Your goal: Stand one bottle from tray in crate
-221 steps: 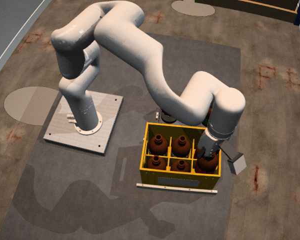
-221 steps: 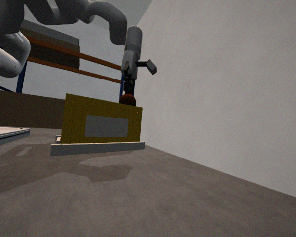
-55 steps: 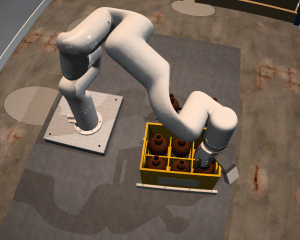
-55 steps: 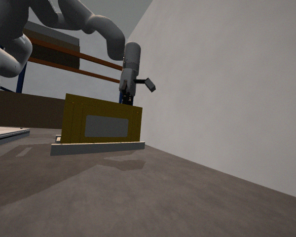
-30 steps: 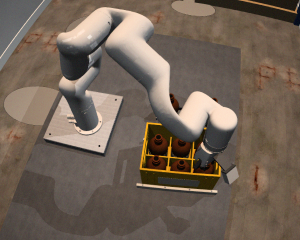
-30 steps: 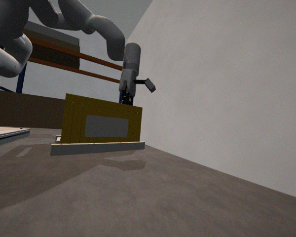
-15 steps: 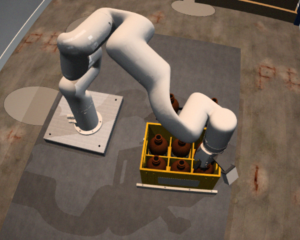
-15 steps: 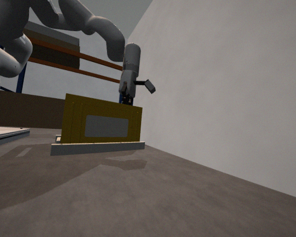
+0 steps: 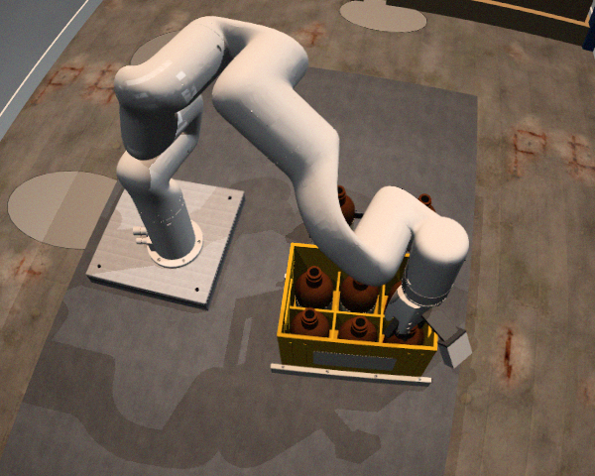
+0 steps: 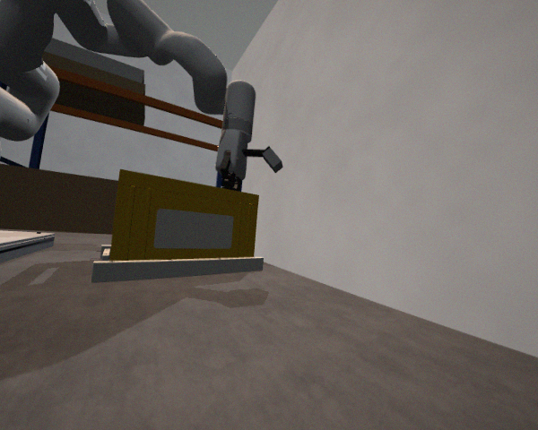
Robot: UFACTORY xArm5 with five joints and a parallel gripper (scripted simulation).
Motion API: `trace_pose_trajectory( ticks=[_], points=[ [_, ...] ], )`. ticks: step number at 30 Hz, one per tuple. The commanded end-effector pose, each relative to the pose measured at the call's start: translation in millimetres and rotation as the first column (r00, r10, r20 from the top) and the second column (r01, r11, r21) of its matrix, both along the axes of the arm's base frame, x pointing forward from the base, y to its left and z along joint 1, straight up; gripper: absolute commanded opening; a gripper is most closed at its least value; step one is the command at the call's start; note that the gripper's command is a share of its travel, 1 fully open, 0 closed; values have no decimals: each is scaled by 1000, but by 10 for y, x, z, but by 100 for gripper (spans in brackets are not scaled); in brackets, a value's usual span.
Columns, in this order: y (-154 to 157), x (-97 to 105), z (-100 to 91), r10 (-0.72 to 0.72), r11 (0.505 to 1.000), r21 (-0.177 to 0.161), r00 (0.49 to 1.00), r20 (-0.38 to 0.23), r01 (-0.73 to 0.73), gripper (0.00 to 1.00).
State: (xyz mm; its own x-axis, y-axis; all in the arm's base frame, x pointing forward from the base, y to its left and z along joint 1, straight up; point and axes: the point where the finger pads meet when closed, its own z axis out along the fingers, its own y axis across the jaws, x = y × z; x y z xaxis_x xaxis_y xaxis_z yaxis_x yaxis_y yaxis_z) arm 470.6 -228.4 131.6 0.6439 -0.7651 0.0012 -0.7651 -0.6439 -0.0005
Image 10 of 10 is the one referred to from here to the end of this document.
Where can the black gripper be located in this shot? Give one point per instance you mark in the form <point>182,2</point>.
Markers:
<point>230,154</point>

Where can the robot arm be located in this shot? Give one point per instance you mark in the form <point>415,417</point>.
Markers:
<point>26,28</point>

